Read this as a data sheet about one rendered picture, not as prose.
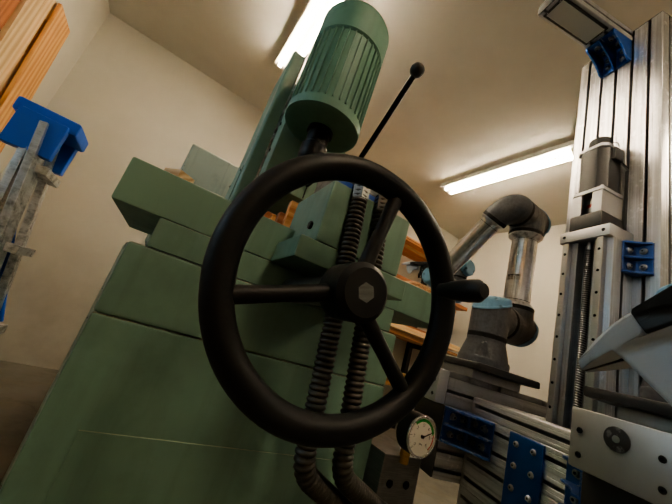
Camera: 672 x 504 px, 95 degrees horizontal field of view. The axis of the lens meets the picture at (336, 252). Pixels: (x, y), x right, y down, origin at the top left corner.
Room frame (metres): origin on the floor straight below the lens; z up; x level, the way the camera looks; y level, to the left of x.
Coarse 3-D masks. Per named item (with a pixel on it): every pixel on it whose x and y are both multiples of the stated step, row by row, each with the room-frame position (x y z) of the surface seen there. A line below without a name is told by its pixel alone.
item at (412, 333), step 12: (408, 240) 3.17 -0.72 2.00; (408, 252) 3.54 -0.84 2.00; (420, 252) 3.42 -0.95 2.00; (396, 276) 3.12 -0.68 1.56; (396, 324) 3.28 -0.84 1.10; (396, 336) 3.54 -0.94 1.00; (408, 336) 3.33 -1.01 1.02; (420, 336) 3.33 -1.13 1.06; (408, 348) 3.97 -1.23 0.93; (420, 348) 3.80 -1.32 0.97; (456, 348) 3.62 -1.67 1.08; (408, 360) 3.97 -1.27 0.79
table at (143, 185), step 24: (144, 168) 0.37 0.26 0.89; (120, 192) 0.36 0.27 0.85; (144, 192) 0.37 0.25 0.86; (168, 192) 0.38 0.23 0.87; (192, 192) 0.39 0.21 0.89; (144, 216) 0.41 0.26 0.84; (168, 216) 0.39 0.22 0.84; (192, 216) 0.40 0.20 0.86; (216, 216) 0.41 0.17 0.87; (264, 216) 0.44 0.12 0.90; (264, 240) 0.44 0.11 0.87; (288, 240) 0.40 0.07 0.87; (312, 240) 0.37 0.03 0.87; (288, 264) 0.43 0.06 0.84; (312, 264) 0.38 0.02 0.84; (336, 264) 0.39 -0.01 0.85; (408, 288) 0.57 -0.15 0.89; (408, 312) 0.57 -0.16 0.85
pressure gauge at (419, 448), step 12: (408, 420) 0.52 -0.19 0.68; (420, 420) 0.52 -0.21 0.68; (432, 420) 0.53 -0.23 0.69; (396, 432) 0.54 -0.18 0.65; (408, 432) 0.51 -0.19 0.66; (420, 432) 0.52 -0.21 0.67; (432, 432) 0.54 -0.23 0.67; (408, 444) 0.51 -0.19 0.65; (420, 444) 0.53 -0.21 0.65; (432, 444) 0.54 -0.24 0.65; (408, 456) 0.54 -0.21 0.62; (420, 456) 0.53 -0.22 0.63
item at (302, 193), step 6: (312, 186) 0.58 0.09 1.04; (294, 192) 0.57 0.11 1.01; (300, 192) 0.57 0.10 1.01; (306, 192) 0.58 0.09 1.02; (312, 192) 0.58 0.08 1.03; (282, 198) 0.60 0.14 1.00; (288, 198) 0.59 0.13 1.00; (294, 198) 0.58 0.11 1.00; (300, 198) 0.57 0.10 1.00; (276, 204) 0.64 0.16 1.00; (282, 204) 0.63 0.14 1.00; (288, 204) 0.62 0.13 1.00; (276, 210) 0.68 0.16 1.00; (282, 210) 0.67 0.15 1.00
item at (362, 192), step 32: (352, 192) 0.39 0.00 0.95; (352, 224) 0.38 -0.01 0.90; (352, 256) 0.38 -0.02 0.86; (320, 352) 0.37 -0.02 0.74; (352, 352) 0.40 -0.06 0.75; (320, 384) 0.37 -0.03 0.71; (352, 384) 0.39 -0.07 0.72; (352, 448) 0.39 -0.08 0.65; (320, 480) 0.38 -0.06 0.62; (352, 480) 0.40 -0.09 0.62
